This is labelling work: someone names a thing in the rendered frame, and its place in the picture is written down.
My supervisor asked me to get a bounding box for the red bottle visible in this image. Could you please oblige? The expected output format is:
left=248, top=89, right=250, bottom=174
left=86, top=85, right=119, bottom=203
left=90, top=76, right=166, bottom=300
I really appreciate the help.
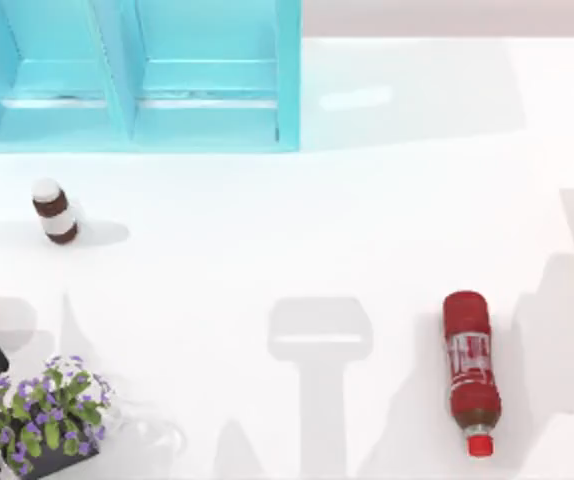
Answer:
left=442, top=289, right=504, bottom=458

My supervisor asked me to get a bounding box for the brown white-capped medicine bottle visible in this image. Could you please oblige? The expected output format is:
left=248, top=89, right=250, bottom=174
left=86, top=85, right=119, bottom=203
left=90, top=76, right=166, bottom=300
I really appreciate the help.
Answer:
left=30, top=177, right=80, bottom=247

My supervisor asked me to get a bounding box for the light blue rack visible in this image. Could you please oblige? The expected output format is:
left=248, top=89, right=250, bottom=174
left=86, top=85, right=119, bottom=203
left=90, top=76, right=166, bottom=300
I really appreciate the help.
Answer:
left=0, top=0, right=303, bottom=155

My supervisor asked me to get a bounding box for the purple flowering potted plant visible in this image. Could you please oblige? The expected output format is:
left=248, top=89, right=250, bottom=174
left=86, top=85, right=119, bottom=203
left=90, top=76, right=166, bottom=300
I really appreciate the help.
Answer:
left=0, top=354, right=118, bottom=480

